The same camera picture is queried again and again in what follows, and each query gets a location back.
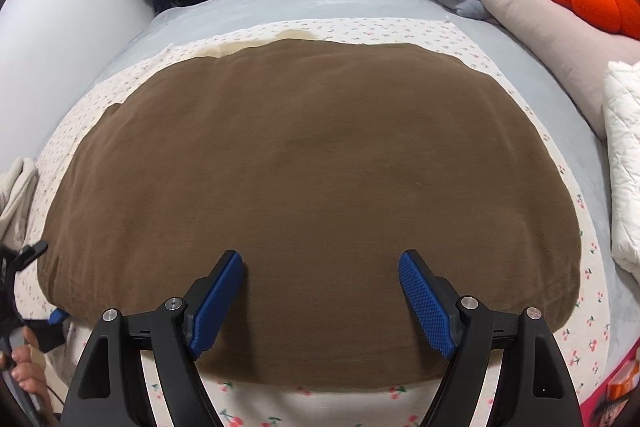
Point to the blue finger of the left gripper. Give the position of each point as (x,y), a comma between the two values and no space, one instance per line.
(57,317)

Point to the brown coat with fur collar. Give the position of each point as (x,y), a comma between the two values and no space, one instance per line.
(321,163)

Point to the cream cloth at bed edge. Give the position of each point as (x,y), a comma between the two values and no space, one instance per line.
(17,188)

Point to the long pink bolster pillow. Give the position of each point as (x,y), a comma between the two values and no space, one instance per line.
(575,52)

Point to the light grey bed cover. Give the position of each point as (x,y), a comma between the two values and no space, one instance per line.
(300,1)

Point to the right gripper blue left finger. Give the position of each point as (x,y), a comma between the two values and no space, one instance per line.
(208,301)

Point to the white quilted duvet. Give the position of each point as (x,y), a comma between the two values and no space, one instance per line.
(621,110)

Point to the floral cherry print bedsheet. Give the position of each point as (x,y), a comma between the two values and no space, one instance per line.
(256,405)

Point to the left hand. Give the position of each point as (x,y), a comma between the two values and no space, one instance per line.
(28,372)

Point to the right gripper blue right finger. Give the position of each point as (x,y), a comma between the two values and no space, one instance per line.
(433,301)

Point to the pink storage box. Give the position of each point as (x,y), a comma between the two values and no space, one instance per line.
(606,403)

